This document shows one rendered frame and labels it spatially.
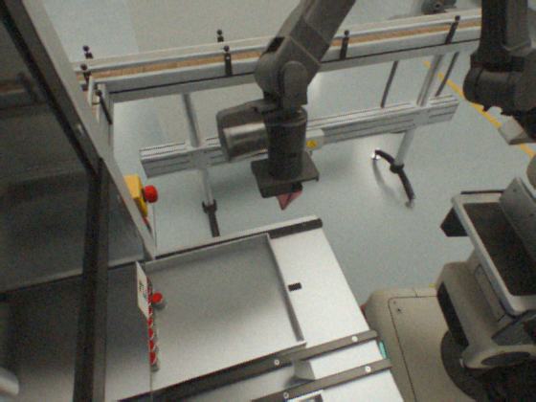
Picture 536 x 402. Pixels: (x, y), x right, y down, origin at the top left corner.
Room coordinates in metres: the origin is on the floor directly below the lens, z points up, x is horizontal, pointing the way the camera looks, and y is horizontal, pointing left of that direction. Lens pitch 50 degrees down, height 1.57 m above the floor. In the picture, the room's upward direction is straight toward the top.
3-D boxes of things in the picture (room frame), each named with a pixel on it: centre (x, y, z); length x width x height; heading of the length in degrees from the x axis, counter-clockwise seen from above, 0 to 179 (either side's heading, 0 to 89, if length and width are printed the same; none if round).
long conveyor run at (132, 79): (1.34, -0.05, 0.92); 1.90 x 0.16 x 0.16; 106
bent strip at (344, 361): (0.19, -0.11, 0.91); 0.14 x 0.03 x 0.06; 105
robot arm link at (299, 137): (0.41, -0.02, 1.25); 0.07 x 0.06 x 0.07; 111
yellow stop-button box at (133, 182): (0.50, 0.31, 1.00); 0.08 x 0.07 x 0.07; 106
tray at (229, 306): (0.30, 0.13, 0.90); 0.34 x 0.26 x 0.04; 107
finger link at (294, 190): (0.41, -0.01, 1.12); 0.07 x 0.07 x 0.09; 16
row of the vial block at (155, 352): (0.26, 0.24, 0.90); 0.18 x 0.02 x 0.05; 17
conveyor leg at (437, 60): (1.55, -0.77, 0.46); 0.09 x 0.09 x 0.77; 16
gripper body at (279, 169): (0.41, -0.02, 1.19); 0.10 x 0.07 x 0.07; 106
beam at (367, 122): (1.38, -0.19, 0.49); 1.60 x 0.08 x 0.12; 106
